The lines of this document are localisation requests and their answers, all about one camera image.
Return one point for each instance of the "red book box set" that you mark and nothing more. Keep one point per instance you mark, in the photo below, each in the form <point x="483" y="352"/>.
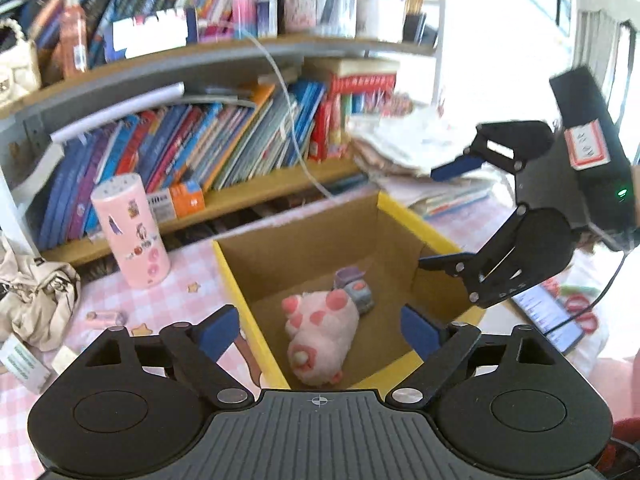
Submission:
<point x="335" y="110"/>

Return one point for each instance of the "orange spray bottle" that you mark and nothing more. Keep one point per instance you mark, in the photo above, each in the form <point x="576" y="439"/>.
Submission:
<point x="74" y="35"/>

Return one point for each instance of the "stack of papers and booklets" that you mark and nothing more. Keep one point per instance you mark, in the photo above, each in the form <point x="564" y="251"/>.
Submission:
<point x="400" y="145"/>

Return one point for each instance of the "pink clothing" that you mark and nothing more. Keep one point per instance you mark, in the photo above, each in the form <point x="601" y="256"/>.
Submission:
<point x="612" y="385"/>

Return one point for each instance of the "white quilted purse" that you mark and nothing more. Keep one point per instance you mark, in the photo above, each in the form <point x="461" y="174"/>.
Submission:
<point x="17" y="67"/>

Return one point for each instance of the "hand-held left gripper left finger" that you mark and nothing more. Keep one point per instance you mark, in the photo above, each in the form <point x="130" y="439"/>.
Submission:
<point x="220" y="332"/>

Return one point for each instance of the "row of blue purple books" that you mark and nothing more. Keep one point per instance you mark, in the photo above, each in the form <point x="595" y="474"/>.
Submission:
<point x="200" y="145"/>

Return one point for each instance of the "pink checkered table mat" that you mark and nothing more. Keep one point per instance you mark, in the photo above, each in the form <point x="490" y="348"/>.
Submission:
<point x="185" y="280"/>

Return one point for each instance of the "small white box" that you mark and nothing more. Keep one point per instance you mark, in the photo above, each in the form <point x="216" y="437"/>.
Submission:
<point x="159" y="205"/>

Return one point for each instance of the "small purple toy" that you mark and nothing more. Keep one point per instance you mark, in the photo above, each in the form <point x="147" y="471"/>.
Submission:
<point x="350" y="275"/>

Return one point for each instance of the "white paper tag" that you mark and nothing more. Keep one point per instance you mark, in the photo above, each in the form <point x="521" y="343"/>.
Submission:
<point x="22" y="362"/>

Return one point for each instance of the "clear pen holder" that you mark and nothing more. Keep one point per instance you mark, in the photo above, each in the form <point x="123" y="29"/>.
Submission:
<point x="337" y="12"/>

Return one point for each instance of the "grey toy cube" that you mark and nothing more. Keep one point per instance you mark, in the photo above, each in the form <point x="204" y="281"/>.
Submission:
<point x="361" y="297"/>

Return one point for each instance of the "wooden bookshelf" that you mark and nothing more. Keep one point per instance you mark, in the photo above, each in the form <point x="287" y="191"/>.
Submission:
<point x="210" y="62"/>

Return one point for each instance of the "beige printed hoodie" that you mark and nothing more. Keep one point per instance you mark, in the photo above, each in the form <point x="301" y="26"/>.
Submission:
<point x="35" y="295"/>

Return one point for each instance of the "pink pen holder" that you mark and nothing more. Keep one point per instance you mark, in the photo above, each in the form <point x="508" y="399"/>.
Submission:
<point x="300" y="12"/>

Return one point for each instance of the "yellow-rimmed cardboard box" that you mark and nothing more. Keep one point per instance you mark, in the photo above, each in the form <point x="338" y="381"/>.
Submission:
<point x="310" y="250"/>

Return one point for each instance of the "beige block eraser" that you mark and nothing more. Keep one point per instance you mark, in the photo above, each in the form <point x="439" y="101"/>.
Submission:
<point x="63" y="359"/>

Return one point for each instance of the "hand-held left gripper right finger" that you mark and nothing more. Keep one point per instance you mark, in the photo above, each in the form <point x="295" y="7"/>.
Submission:
<point x="419" y="332"/>

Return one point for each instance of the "white pen holder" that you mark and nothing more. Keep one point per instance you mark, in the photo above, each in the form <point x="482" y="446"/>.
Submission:
<point x="380" y="20"/>

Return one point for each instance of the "blue white box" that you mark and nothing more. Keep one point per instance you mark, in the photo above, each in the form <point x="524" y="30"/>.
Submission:
<point x="150" y="32"/>

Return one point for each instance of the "smartphone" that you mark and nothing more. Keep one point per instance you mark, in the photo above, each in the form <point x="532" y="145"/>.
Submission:
<point x="542" y="315"/>

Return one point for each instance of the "pink cylinder with stickers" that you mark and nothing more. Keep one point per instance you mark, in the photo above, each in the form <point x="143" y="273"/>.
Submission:
<point x="132" y="230"/>

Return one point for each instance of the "white bottle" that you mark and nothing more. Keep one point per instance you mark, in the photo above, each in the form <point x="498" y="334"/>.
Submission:
<point x="267" y="10"/>

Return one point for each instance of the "small orange box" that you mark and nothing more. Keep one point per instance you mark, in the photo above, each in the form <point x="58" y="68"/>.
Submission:
<point x="187" y="199"/>

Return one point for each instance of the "black box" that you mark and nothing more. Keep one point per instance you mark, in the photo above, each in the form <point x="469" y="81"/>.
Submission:
<point x="419" y="29"/>

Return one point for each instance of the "pink plush toy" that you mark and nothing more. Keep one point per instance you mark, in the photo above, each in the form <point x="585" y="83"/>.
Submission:
<point x="320" y="330"/>

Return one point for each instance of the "red scissors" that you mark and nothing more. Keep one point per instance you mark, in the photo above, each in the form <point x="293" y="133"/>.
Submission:
<point x="582" y="305"/>

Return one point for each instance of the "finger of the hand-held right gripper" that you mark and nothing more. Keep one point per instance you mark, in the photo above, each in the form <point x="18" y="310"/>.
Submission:
<point x="442" y="261"/>
<point x="455" y="167"/>

